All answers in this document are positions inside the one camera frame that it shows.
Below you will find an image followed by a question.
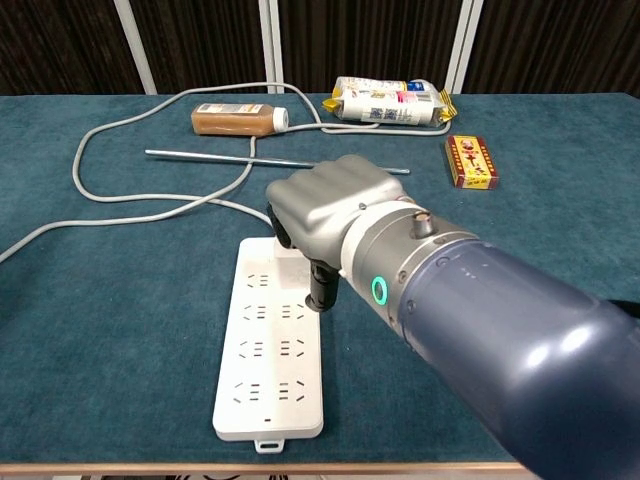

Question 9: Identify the white power strip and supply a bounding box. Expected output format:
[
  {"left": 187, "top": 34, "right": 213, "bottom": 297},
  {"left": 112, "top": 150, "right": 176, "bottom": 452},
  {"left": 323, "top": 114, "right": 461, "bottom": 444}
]
[{"left": 211, "top": 236, "right": 325, "bottom": 454}]

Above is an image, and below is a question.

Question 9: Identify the thin metal rod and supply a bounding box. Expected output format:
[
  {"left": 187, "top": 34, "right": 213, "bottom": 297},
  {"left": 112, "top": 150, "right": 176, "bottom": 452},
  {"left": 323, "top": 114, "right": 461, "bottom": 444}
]
[{"left": 144, "top": 148, "right": 411, "bottom": 175}]

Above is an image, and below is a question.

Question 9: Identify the teal table cloth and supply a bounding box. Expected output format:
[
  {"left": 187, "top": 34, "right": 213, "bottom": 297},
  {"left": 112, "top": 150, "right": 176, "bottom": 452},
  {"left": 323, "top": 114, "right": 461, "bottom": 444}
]
[{"left": 0, "top": 92, "right": 640, "bottom": 464}]

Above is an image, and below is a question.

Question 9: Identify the red yellow printed box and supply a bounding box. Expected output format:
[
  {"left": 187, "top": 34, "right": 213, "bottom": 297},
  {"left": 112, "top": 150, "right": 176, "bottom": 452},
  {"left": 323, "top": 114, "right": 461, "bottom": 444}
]
[{"left": 444, "top": 134, "right": 500, "bottom": 190}]

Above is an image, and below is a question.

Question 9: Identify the white partition post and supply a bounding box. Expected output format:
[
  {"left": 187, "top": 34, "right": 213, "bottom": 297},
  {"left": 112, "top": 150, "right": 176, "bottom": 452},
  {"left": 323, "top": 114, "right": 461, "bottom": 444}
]
[
  {"left": 257, "top": 0, "right": 284, "bottom": 95},
  {"left": 112, "top": 0, "right": 159, "bottom": 96},
  {"left": 444, "top": 0, "right": 485, "bottom": 95}
]

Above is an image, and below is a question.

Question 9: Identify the white yellow snack package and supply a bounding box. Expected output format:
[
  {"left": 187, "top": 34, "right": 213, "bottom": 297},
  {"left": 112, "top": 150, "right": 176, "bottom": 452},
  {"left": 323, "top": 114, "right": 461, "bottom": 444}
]
[{"left": 322, "top": 75, "right": 459, "bottom": 126}]

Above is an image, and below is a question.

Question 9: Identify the dark slatted partition panel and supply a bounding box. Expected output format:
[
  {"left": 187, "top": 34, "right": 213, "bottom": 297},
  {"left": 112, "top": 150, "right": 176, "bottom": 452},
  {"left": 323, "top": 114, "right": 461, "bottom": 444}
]
[
  {"left": 462, "top": 0, "right": 640, "bottom": 99},
  {"left": 272, "top": 0, "right": 474, "bottom": 95},
  {"left": 127, "top": 0, "right": 274, "bottom": 95},
  {"left": 0, "top": 0, "right": 151, "bottom": 96}
]

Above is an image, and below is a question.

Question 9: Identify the gray power strip cable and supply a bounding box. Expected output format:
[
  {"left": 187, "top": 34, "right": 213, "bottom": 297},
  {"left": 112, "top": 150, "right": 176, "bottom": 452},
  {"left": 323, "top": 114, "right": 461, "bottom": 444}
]
[{"left": 0, "top": 81, "right": 452, "bottom": 265}]

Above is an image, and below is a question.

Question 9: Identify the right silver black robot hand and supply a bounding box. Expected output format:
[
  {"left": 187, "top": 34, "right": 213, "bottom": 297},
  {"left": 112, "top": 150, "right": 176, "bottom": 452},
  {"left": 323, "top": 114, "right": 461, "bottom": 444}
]
[{"left": 264, "top": 153, "right": 419, "bottom": 314}]

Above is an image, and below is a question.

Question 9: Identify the brown drink bottle white cap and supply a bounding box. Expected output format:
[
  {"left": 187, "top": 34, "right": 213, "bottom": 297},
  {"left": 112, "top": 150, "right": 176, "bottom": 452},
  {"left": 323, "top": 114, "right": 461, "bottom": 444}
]
[{"left": 190, "top": 102, "right": 290, "bottom": 137}]

